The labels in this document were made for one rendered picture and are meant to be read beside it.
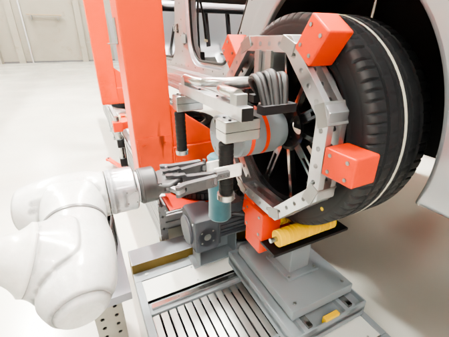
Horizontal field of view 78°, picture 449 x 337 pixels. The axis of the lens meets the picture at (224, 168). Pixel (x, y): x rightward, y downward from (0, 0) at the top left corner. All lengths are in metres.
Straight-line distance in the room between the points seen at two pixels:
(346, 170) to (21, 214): 0.62
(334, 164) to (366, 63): 0.24
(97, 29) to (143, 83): 1.95
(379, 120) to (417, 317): 1.10
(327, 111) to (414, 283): 1.28
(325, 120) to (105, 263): 0.52
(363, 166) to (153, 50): 0.85
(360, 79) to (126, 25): 0.80
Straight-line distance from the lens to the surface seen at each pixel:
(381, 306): 1.60
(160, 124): 1.21
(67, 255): 0.43
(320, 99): 0.69
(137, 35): 1.16
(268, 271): 1.27
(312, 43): 0.71
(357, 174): 0.65
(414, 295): 1.72
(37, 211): 0.57
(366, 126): 0.72
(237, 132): 0.62
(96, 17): 3.08
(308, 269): 1.29
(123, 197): 0.57
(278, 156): 1.02
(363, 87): 0.72
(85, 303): 0.43
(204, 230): 1.25
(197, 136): 1.30
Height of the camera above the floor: 1.11
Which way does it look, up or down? 24 degrees down
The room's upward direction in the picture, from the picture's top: straight up
